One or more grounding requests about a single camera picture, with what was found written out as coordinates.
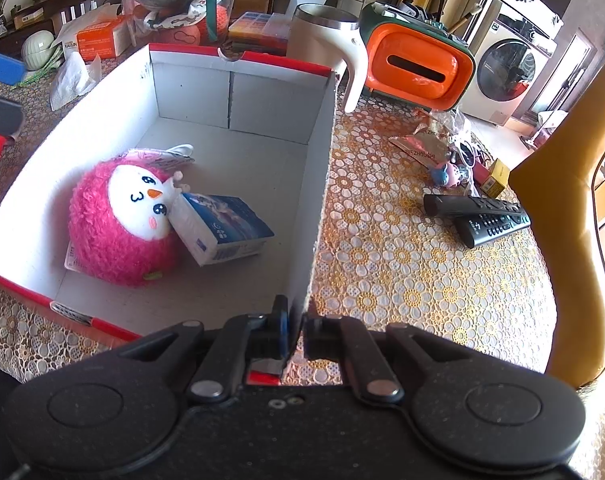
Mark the blue tissue pack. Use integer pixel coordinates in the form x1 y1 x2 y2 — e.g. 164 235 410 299
168 193 274 266

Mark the red cardboard box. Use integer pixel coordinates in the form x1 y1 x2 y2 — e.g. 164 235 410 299
0 44 337 382

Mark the pink plush owl toy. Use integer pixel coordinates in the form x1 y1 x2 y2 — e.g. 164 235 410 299
65 144 194 286

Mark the green ceramic jar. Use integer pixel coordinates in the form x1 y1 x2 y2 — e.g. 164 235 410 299
22 30 55 72

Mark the green edged cloth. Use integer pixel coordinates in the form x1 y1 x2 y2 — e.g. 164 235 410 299
16 44 64 88

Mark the wooden tv cabinet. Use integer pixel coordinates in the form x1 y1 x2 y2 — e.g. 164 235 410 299
0 0 117 58

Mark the white napkin pack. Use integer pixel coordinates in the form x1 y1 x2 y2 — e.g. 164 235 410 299
50 52 102 112

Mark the white router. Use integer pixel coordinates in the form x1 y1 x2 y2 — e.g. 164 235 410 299
60 0 97 24

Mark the orange tissue box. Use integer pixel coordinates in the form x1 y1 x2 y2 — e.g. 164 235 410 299
53 4 131 63

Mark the black remote control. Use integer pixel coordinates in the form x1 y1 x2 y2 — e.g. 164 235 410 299
453 214 531 249
423 194 526 218

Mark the small blue pink toy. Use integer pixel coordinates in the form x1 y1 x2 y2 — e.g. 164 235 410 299
429 162 470 188

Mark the shiny snack wrapper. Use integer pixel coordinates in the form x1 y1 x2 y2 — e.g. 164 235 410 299
389 129 449 169

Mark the small yellow box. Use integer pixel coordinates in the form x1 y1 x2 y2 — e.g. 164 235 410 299
481 159 510 198

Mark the colourful plastic organizer box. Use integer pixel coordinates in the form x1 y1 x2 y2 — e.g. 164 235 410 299
228 12 292 55

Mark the yellow chair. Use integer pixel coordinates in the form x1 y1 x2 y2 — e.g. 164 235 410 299
509 65 605 388

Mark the orange green tissue holder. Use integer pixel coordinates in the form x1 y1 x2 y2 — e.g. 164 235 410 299
360 2 476 110

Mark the cream kettle mug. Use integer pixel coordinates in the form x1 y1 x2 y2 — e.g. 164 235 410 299
286 3 369 114

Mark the washing machine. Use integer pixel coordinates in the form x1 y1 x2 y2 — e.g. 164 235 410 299
459 0 563 126

